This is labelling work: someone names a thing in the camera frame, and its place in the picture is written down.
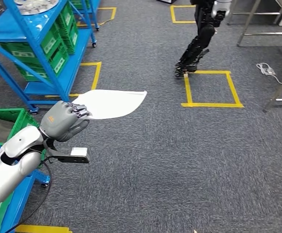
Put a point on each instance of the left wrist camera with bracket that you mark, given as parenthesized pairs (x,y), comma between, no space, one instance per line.
(79,151)

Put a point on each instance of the steel side table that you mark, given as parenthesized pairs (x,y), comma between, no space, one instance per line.
(280,91)

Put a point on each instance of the silver wheel cover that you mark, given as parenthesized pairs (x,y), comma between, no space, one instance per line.
(34,6)

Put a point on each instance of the steel table frame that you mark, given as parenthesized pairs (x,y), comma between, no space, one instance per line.
(264,33)

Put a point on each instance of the blue metal shelf rack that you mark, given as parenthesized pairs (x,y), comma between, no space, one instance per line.
(70,69)
(19,202)
(92,6)

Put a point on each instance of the white curved plastic part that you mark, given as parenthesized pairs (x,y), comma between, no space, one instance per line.
(112,104)

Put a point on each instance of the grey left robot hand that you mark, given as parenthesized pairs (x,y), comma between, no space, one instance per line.
(58,120)

